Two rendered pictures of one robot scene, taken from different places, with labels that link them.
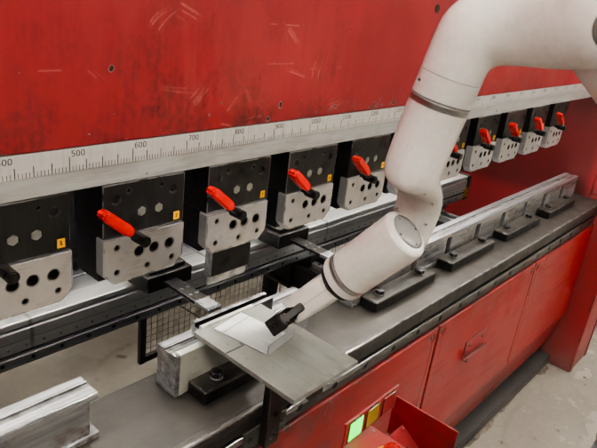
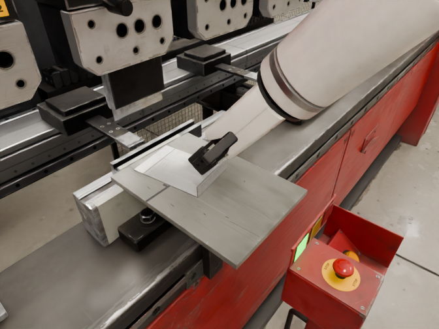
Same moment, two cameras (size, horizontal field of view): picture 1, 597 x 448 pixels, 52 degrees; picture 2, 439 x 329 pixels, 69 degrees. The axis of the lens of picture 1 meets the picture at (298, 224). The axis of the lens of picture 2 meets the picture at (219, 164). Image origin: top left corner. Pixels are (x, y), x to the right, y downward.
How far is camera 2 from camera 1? 0.67 m
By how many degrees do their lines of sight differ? 15
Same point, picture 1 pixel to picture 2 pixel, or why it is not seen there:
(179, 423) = (108, 281)
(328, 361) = (272, 195)
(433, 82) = not seen: outside the picture
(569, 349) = (417, 131)
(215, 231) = (93, 41)
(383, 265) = (381, 45)
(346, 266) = (302, 61)
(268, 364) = (199, 211)
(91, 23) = not seen: outside the picture
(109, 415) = (27, 281)
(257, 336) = (184, 173)
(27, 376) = (54, 192)
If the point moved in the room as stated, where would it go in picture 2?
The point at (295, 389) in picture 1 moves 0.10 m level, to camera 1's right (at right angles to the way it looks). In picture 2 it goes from (236, 245) to (314, 247)
